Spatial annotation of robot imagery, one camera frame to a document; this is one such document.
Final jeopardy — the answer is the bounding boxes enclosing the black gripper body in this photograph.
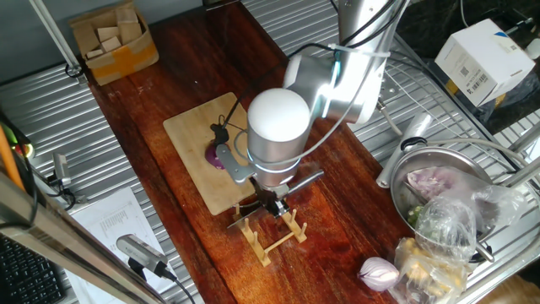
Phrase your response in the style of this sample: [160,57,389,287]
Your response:
[255,185,288,210]

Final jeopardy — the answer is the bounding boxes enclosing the steel handled cleaver knife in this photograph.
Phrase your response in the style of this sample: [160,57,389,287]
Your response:
[226,169,325,230]

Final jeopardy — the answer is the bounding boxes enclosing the wooden peg rack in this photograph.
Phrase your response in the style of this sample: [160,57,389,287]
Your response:
[232,202,308,268]

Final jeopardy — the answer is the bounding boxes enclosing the bamboo cutting board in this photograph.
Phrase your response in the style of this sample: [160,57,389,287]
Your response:
[163,91,258,216]

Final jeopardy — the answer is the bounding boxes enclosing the peeled pale purple onion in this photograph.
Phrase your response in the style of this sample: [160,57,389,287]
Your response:
[357,256,400,293]

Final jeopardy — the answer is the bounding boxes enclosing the green vegetable pieces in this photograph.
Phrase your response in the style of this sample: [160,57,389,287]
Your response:
[407,204,425,227]

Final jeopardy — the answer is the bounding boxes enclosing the chopped pale onion pieces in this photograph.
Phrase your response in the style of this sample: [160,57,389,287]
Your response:
[407,166,455,199]

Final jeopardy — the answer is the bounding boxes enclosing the steel bowl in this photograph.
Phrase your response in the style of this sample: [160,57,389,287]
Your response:
[389,145,494,237]

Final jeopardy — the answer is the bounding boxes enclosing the plastic bag with yellow contents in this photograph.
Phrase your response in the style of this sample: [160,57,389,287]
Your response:
[387,236,469,304]

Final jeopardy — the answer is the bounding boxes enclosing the printed paper sheet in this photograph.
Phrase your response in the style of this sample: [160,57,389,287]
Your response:
[62,187,178,304]

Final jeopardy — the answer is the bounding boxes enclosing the knotted clear plastic bag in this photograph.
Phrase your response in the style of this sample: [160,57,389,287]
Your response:
[415,196,478,265]

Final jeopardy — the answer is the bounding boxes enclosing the cardboard box with orange tape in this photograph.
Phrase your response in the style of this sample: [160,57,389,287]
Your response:
[69,0,160,87]

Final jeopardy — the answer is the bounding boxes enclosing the crumpled clear plastic bag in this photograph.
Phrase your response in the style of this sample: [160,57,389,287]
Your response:
[446,166,528,237]

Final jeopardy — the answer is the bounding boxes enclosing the steel tube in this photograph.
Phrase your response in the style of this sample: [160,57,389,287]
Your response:
[501,155,540,189]

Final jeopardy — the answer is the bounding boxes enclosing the white carton box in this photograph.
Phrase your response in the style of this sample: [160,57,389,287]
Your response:
[434,18,537,108]

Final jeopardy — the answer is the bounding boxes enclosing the black keyboard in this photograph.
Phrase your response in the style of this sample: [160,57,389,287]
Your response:
[0,236,67,304]

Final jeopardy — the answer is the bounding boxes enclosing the orange stick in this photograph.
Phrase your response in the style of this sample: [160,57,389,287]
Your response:
[0,126,25,191]

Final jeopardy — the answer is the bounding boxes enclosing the thin metal pole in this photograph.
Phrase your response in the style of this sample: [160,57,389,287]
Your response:
[28,0,84,77]

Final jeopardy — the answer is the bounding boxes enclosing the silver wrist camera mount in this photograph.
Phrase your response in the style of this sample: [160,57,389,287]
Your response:
[214,143,257,186]

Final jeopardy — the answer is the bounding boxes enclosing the silver camera on stand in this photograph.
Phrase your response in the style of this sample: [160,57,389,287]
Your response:
[116,234,178,282]

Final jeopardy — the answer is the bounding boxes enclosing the silver cable connector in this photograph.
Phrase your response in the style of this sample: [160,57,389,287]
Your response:
[375,99,404,137]

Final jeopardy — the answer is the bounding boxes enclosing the perforated steel base plate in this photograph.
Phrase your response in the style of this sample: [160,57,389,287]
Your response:
[375,62,407,113]

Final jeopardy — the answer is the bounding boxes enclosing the grey hose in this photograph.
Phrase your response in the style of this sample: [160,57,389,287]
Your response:
[421,138,531,168]

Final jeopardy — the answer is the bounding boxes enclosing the aluminium frame bar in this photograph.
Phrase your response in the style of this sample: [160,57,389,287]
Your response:
[0,171,168,304]

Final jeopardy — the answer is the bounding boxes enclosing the small grey camera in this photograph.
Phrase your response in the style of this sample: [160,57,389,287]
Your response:
[51,152,73,187]

